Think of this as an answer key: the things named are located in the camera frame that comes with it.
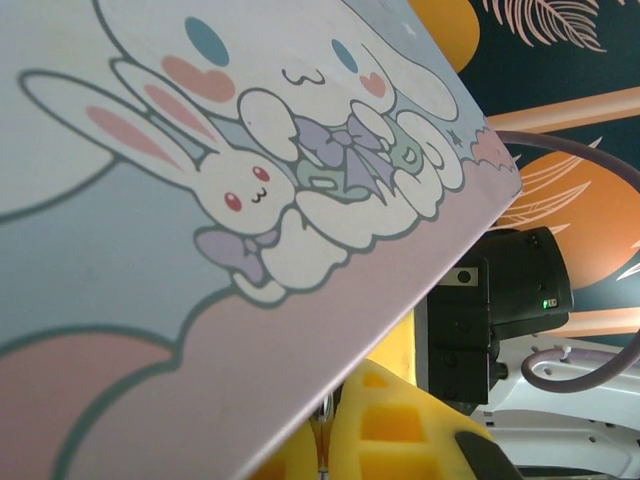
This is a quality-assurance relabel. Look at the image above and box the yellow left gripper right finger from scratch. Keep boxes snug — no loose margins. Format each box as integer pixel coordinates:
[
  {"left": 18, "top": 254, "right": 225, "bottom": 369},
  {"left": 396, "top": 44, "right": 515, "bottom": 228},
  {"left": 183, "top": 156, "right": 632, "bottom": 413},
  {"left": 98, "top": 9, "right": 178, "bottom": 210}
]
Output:
[{"left": 327, "top": 356, "right": 524, "bottom": 480}]

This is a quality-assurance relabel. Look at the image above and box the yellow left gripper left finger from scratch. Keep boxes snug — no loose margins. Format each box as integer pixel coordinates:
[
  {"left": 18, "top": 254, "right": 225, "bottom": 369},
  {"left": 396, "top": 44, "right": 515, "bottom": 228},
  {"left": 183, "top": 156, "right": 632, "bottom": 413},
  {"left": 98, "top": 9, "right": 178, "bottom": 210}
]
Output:
[{"left": 253, "top": 423, "right": 322, "bottom": 480}]

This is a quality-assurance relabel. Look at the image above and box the blue cartoon picture book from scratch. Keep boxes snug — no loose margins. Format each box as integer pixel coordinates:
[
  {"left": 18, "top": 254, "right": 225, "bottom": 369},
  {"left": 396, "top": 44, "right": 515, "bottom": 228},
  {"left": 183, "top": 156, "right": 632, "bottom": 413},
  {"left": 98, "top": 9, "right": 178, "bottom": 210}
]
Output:
[{"left": 0, "top": 0, "right": 524, "bottom": 480}]

